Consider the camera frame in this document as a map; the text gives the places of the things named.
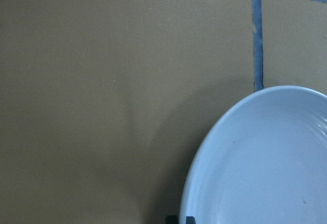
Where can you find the blue plate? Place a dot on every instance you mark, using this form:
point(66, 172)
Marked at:
point(264, 161)

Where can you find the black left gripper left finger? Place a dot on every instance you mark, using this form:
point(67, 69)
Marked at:
point(171, 219)

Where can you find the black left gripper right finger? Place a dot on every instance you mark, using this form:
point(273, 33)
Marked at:
point(190, 220)

